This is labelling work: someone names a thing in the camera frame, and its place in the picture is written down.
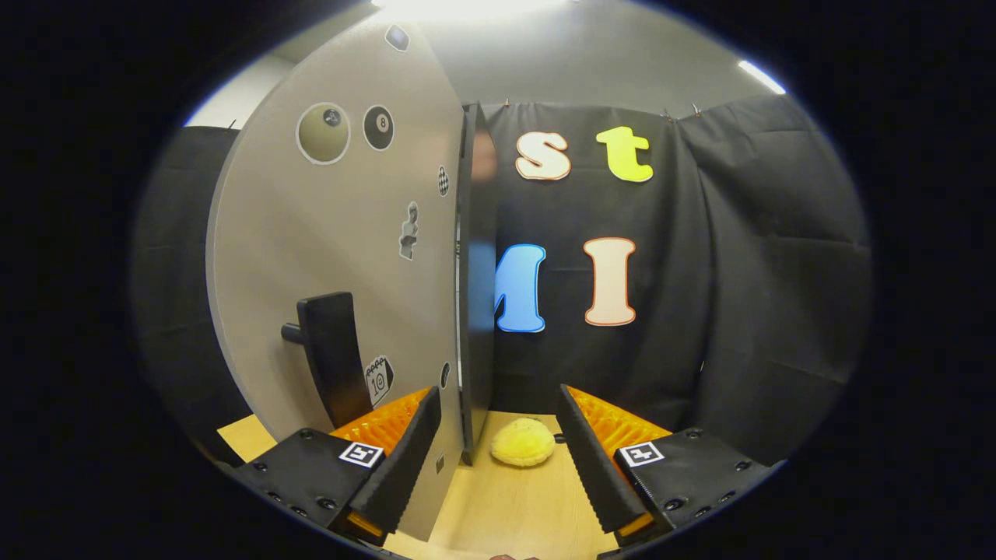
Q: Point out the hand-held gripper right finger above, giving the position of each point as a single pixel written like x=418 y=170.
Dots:
x=595 y=467

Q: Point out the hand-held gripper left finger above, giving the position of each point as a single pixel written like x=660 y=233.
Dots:
x=397 y=467

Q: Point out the dark grey shoe cabinet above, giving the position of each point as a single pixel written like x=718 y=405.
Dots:
x=478 y=350

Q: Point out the yellow textured bun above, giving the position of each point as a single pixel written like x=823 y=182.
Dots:
x=521 y=443

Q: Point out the black backdrop cloth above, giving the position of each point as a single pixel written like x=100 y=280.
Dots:
x=762 y=272

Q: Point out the ceiling light strip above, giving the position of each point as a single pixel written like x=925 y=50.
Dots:
x=761 y=76

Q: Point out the ceiling light panel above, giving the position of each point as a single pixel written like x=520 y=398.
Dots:
x=467 y=6

